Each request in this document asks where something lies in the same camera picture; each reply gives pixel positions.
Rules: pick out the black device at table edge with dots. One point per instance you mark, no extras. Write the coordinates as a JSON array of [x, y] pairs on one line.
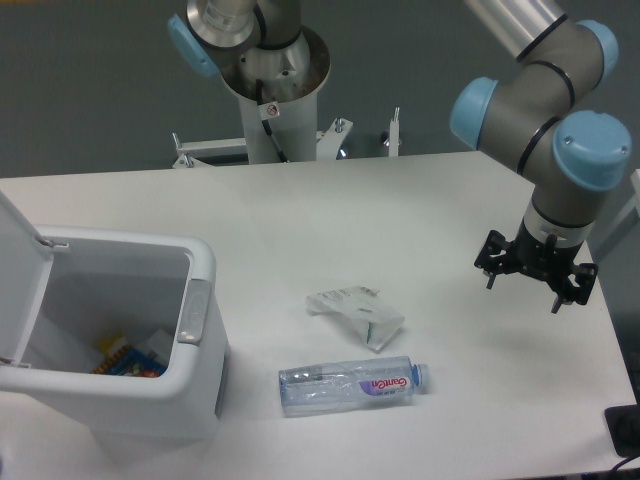
[[623, 426]]

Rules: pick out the crushed clear water bottle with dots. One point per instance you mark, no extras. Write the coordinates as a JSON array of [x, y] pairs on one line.
[[350, 385]]

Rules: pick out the crumpled clear plastic bag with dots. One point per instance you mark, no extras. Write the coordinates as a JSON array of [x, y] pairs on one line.
[[375, 322]]

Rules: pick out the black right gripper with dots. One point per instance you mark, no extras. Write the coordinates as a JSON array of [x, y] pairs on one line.
[[545, 261]]

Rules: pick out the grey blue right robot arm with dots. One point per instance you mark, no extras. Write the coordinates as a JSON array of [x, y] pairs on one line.
[[531, 125]]

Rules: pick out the white trash can lid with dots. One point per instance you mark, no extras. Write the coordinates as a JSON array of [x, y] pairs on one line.
[[26, 263]]

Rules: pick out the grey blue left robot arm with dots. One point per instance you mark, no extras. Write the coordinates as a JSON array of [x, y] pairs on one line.
[[226, 29]]

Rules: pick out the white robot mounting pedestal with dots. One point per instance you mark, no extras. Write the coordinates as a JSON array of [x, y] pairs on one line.
[[277, 92]]

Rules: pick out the colourful trash inside can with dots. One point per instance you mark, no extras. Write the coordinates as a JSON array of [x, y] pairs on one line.
[[147, 359]]

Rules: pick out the white plastic trash can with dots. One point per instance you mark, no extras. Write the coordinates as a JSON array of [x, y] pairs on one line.
[[108, 282]]

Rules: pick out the white frame at right edge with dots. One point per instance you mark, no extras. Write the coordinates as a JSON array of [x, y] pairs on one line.
[[614, 231]]

